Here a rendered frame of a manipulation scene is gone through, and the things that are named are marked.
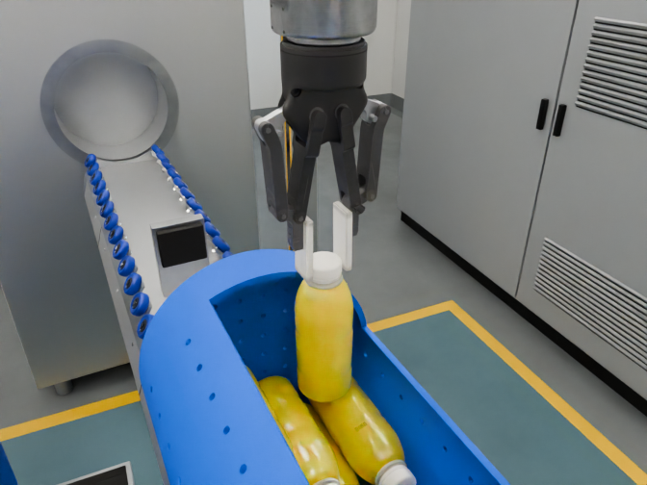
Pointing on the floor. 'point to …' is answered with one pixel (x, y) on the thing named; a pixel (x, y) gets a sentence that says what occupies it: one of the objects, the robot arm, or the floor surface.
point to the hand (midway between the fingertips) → (323, 242)
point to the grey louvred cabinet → (537, 165)
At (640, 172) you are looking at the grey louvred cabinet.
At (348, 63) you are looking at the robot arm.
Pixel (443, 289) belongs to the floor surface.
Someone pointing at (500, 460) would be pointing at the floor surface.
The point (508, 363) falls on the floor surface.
